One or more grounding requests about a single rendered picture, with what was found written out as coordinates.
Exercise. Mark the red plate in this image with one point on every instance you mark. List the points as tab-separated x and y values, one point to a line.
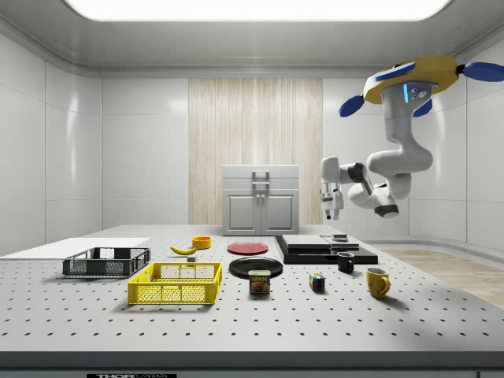
247	248

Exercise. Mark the dark grey basket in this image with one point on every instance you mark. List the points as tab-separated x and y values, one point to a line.
98	267

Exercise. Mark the yellow bowl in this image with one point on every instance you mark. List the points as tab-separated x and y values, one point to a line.
201	244

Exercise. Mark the puzzle cube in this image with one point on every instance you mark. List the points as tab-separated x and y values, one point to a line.
317	282

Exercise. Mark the black stove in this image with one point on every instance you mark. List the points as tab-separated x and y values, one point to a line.
307	258

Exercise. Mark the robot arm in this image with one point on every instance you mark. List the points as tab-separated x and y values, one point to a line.
401	161

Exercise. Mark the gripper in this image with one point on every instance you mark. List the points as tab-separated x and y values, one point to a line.
330	197

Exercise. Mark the flat-sided can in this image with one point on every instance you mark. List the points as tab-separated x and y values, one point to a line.
260	283

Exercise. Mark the yellow basket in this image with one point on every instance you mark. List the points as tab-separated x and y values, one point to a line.
169	293

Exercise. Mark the black plate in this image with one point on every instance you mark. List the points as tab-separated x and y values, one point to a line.
244	265

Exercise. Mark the white cabinet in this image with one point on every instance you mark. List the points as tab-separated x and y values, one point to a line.
260	208

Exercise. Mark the banana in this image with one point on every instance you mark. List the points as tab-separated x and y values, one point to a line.
183	250

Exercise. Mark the black mug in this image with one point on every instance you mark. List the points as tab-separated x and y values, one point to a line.
344	264

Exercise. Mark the white board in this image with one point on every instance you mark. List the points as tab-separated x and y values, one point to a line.
75	247

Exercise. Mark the yellow mug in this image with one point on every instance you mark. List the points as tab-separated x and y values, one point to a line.
376	283

